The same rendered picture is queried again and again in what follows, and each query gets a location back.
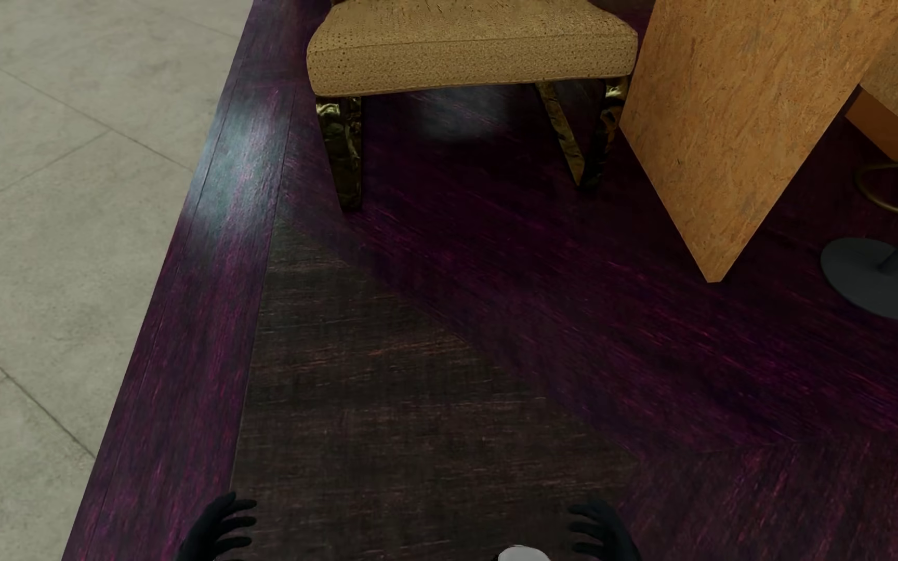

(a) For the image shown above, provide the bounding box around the black bar stool base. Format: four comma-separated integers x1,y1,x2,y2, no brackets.
820,159,898,322

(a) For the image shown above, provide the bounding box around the chipboard wooden desk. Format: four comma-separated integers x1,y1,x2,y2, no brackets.
619,0,898,284

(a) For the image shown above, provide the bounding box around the purple woven rug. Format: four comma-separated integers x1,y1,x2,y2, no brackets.
61,0,898,561

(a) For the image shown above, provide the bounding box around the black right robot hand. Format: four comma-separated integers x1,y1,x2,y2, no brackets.
567,501,642,561

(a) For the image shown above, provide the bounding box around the tan upholstered armchair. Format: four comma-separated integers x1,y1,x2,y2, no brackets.
306,0,640,211

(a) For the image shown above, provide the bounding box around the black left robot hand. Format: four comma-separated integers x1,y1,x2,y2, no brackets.
176,492,258,561

